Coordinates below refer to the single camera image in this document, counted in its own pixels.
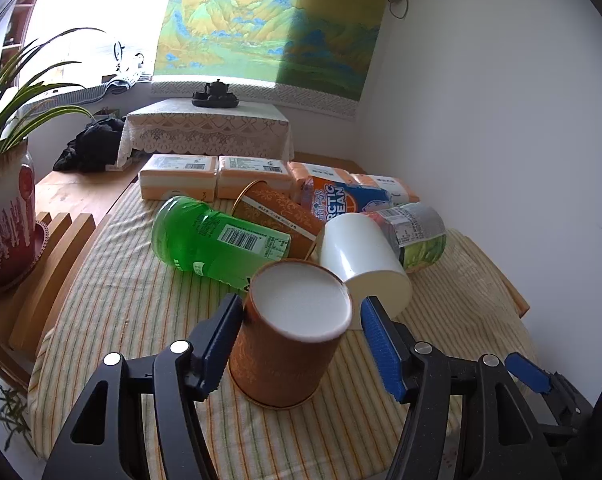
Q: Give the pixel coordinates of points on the orange blue snack bag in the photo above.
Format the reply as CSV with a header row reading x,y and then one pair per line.
x,y
348,197

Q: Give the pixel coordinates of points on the grey patterned towel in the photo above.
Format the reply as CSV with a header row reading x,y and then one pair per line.
x,y
126,79

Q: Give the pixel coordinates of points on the orange patterned paper cup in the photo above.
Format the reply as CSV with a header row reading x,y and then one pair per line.
x,y
276,215
291,330

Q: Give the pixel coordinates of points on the orange tissue pack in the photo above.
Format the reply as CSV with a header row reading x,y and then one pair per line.
x,y
316,171
253,175
178,175
388,184

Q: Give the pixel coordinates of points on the dark teapot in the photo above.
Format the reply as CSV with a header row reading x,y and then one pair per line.
x,y
216,87

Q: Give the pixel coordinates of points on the landscape wall hanging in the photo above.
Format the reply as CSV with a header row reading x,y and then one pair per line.
x,y
261,25

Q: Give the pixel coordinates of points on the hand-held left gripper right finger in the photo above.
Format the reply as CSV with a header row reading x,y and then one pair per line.
x,y
381,350

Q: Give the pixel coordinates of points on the lace-covered small table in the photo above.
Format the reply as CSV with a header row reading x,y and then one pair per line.
x,y
206,127

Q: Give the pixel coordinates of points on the wooden shelf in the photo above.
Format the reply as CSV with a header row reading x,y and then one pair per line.
x,y
21,15

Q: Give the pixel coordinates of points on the small bamboo plant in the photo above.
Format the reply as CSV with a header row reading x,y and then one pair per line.
x,y
11,410

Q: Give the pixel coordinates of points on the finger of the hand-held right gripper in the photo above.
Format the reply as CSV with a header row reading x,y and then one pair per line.
x,y
528,371

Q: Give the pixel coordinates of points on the red saucer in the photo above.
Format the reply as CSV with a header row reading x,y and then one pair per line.
x,y
40,245

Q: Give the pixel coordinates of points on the striped tablecloth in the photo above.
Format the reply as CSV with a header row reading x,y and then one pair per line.
x,y
131,310

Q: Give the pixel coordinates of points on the dark tea tray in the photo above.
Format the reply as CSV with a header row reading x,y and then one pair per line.
x,y
216,101

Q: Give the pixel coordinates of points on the black clothing pile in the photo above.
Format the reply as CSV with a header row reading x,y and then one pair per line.
x,y
91,147

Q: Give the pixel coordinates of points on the wooden slatted rack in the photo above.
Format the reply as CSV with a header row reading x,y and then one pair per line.
x,y
56,270

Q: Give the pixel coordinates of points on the green long-leaf plant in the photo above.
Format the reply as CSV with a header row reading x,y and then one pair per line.
x,y
1,110

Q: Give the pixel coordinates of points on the white cup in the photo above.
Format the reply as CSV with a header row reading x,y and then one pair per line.
x,y
366,262

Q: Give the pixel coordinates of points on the green plastic bottle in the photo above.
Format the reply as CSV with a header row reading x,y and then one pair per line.
x,y
206,237

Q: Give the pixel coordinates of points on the clear bottle green label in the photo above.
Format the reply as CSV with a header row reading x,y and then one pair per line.
x,y
416,232

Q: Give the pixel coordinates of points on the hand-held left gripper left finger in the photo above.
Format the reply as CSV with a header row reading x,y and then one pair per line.
x,y
220,345

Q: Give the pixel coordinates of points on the red and white plant pot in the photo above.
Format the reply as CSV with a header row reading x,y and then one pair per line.
x,y
6,220

